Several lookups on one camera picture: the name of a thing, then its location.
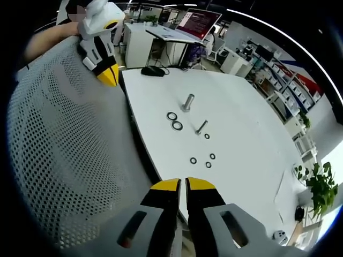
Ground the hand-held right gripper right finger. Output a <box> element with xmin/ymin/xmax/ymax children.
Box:
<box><xmin>185</xmin><ymin>176</ymin><xmax>309</xmax><ymax>257</ymax></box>

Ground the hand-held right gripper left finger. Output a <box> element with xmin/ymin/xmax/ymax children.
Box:
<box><xmin>88</xmin><ymin>177</ymin><xmax>182</xmax><ymax>257</ymax></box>

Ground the small steel threaded stud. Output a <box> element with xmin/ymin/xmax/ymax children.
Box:
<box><xmin>195</xmin><ymin>120</ymin><xmax>209</xmax><ymax>136</ymax></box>

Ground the large steel threaded stud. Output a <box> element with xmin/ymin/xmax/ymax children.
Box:
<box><xmin>180</xmin><ymin>93</ymin><xmax>196</xmax><ymax>113</ymax></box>

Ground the white cabinet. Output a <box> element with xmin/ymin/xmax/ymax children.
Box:
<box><xmin>124</xmin><ymin>22</ymin><xmax>156</xmax><ymax>69</ymax></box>

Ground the small green potted plant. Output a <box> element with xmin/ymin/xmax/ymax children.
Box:
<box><xmin>144</xmin><ymin>14</ymin><xmax>159</xmax><ymax>27</ymax></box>

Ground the black power adapter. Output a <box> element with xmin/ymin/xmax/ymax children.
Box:
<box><xmin>140</xmin><ymin>65</ymin><xmax>166</xmax><ymax>78</ymax></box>

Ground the white standing desk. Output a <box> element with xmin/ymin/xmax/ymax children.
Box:
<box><xmin>145</xmin><ymin>26</ymin><xmax>205</xmax><ymax>68</ymax></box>

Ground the white perforated mesh chair back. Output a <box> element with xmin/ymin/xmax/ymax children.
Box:
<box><xmin>7</xmin><ymin>34</ymin><xmax>163</xmax><ymax>250</ymax></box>

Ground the black bag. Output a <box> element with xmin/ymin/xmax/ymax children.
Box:
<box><xmin>294</xmin><ymin>205</ymin><xmax>305</xmax><ymax>222</ymax></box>

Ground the red-lit computer screen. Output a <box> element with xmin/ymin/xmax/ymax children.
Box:
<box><xmin>175</xmin><ymin>7</ymin><xmax>223</xmax><ymax>41</ymax></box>

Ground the white office chair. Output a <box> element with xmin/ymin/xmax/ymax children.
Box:
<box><xmin>207</xmin><ymin>39</ymin><xmax>229</xmax><ymax>65</ymax></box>

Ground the large green potted plant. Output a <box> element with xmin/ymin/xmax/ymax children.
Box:
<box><xmin>294</xmin><ymin>161</ymin><xmax>339</xmax><ymax>219</ymax></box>

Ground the green shelf plant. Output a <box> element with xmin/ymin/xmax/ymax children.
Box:
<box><xmin>299</xmin><ymin>109</ymin><xmax>312</xmax><ymax>130</ymax></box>

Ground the white storage shelving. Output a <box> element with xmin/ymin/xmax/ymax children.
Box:
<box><xmin>253</xmin><ymin>52</ymin><xmax>324</xmax><ymax>161</ymax></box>

